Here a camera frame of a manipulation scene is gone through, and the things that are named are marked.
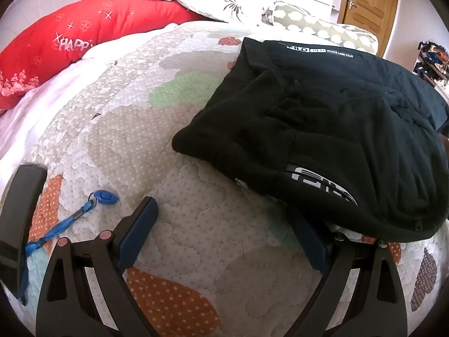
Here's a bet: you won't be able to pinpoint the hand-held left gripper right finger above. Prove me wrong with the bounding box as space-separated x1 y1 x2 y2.
292 213 409 337

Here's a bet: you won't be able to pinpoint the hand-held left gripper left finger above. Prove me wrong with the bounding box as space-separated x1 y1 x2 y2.
35 197 159 337

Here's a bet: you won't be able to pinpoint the black pants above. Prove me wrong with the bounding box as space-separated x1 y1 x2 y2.
171 37 449 243

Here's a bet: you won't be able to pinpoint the quilted heart pattern bedspread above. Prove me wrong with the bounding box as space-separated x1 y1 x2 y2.
0 21 449 337

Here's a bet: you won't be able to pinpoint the black flat device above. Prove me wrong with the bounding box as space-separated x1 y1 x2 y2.
0 163 48 304

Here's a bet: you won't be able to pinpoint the white bed sheet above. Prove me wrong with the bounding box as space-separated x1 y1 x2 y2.
0 23 178 171

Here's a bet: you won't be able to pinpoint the red pillow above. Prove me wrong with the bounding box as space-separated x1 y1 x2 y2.
0 0 212 110

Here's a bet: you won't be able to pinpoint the cluttered shelf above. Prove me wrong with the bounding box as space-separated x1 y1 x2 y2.
412 40 449 90

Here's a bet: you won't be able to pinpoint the olive dotted pillow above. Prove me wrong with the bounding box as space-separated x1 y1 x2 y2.
261 1 379 56

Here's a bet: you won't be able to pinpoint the wooden door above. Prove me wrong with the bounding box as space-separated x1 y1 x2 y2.
338 0 401 60

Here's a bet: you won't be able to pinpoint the blue lanyard with clip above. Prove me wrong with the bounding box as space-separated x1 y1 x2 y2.
18 190 120 306

